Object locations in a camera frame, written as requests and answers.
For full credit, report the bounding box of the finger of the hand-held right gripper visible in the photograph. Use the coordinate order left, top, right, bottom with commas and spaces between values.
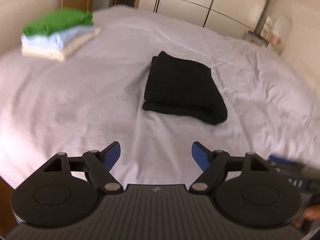
268, 155, 300, 167

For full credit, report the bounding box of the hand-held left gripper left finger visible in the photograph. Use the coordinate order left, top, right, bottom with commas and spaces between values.
42, 141, 123, 195

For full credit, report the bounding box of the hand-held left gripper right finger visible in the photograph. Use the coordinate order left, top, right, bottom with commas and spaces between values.
189, 142, 273, 194

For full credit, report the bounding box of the black knit sweater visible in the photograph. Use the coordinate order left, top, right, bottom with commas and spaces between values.
142, 51, 228, 125

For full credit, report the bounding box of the person's right hand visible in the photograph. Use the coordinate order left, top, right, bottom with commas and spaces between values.
294, 205, 320, 228

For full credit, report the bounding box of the white bed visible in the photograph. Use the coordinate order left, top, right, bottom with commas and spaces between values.
0, 6, 320, 190

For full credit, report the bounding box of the bedside table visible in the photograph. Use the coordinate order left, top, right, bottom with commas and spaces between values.
244, 30, 284, 54

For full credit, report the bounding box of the stack of folded towels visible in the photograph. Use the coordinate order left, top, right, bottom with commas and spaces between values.
21, 27, 102, 61

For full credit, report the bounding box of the stack of books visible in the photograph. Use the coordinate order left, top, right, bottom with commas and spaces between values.
244, 31, 269, 47

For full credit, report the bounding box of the light blue folded garment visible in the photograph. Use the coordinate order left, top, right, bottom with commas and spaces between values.
20, 26, 95, 50

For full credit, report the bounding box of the white container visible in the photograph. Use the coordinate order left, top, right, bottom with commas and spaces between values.
260, 16, 274, 38

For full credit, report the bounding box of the arched table mirror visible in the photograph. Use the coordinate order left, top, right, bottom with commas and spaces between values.
271, 15, 292, 45

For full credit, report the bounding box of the white sliding wardrobe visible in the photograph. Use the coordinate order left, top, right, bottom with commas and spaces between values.
139, 0, 275, 33

